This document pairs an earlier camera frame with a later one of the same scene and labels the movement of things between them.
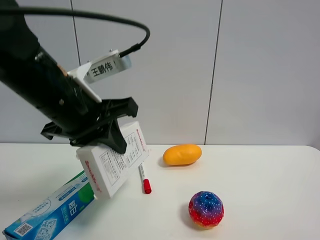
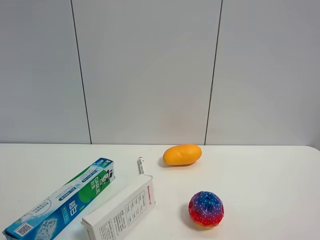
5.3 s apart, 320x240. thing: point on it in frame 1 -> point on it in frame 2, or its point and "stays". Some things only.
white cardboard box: (107, 170) -> (117, 217)
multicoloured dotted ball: (206, 209) stays
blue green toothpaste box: (55, 212) stays
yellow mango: (182, 154) stays
